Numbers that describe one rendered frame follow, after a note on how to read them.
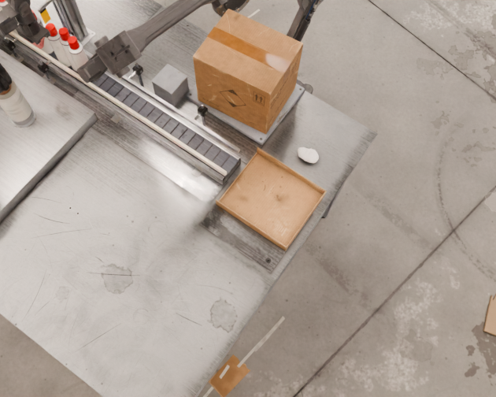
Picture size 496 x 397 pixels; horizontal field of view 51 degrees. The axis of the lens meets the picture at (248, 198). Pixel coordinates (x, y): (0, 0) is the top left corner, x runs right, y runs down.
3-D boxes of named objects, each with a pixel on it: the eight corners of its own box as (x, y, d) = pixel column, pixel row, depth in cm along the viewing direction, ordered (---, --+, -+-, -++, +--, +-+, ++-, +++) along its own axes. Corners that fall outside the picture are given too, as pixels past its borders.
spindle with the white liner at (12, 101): (5, 119, 193) (-32, 70, 165) (23, 102, 196) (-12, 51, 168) (24, 131, 191) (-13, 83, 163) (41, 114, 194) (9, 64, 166)
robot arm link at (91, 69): (126, 64, 175) (110, 42, 172) (100, 83, 171) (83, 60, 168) (114, 71, 186) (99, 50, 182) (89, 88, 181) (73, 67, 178)
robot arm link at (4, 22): (28, 2, 164) (11, -17, 165) (-3, 22, 161) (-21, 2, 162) (38, 24, 176) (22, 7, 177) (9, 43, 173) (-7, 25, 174)
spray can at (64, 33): (69, 66, 202) (52, 31, 183) (79, 58, 204) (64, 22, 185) (78, 74, 201) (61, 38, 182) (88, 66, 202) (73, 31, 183)
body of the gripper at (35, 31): (38, 46, 180) (30, 31, 173) (16, 31, 182) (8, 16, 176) (50, 34, 182) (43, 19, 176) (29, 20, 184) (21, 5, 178)
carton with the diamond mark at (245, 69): (197, 100, 201) (192, 56, 176) (228, 56, 209) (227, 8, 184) (266, 135, 196) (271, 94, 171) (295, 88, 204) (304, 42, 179)
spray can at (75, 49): (77, 76, 201) (61, 41, 182) (86, 67, 202) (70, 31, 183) (88, 83, 200) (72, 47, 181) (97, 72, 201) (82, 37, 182)
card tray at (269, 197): (216, 204, 187) (215, 200, 184) (257, 151, 196) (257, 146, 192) (285, 251, 181) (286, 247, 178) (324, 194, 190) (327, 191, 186)
